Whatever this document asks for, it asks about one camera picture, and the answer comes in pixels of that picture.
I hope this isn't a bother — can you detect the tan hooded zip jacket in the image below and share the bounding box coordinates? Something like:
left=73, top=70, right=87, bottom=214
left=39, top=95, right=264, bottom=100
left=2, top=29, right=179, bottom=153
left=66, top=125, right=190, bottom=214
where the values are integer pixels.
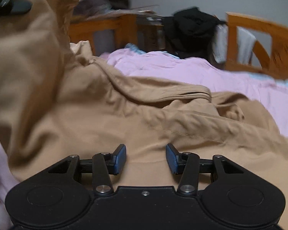
left=0, top=0, right=288, bottom=229

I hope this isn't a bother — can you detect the clear plastic bag of clothes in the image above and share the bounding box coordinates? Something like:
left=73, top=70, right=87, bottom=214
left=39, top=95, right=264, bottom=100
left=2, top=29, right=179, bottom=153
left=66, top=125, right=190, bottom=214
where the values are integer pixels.
left=72, top=0, right=160, bottom=22

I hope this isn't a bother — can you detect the pink bed sheet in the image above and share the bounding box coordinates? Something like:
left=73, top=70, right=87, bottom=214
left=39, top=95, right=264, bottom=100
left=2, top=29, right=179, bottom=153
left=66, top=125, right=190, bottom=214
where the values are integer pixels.
left=0, top=47, right=288, bottom=221

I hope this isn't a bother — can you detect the light blue blanket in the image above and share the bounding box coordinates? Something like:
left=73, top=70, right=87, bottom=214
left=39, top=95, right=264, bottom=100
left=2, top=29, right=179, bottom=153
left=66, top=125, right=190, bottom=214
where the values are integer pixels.
left=124, top=43, right=288, bottom=88

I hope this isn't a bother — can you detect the black garment on headboard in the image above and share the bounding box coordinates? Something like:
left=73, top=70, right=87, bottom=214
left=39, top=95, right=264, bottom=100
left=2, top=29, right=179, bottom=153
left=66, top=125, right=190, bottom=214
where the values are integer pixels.
left=162, top=7, right=226, bottom=60

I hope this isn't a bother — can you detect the white grey hanging cloth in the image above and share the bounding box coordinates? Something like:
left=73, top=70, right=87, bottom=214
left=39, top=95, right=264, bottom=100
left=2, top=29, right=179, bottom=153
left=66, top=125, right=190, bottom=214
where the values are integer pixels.
left=212, top=25, right=258, bottom=65

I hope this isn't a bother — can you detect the wooden bed frame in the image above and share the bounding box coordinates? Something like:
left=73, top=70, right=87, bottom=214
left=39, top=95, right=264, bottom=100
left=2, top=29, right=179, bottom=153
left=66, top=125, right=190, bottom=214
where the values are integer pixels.
left=68, top=11, right=288, bottom=80

